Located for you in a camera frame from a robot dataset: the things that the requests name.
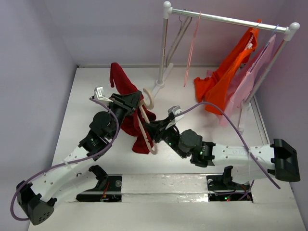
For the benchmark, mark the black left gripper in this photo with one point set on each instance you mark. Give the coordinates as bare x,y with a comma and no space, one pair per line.
128,102

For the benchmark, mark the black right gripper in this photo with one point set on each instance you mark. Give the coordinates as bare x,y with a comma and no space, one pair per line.
159,131

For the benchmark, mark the beige wooden hanger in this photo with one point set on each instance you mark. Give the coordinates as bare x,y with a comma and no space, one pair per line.
152,149

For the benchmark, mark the dark red t shirt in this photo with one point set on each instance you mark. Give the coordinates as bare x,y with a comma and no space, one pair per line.
123,85

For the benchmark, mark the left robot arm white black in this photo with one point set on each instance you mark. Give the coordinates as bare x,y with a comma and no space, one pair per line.
39,195

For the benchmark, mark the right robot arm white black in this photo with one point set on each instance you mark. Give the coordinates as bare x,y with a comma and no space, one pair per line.
241,165

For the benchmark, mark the orange t shirt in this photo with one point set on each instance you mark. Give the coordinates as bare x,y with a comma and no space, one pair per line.
214,89

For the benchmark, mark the pink t shirt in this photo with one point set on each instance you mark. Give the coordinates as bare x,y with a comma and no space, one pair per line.
242,83

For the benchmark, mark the grey plastic hanger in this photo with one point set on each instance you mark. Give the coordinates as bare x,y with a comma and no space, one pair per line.
181,32

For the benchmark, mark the white hanger under orange shirt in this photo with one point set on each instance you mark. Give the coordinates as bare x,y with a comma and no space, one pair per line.
249,43

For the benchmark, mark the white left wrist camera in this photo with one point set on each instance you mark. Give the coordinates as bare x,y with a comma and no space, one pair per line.
99,95

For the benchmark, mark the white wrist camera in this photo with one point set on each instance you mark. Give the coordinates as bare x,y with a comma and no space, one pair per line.
174,116
99,95

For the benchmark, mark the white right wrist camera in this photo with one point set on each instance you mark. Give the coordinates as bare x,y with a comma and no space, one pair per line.
174,116

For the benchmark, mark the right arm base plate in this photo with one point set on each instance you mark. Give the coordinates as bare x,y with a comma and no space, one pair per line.
222,188

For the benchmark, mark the pink wire hanger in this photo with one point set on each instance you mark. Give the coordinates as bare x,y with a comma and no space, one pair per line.
191,50

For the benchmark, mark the blue wire hanger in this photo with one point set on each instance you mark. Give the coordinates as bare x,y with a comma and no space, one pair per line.
262,50

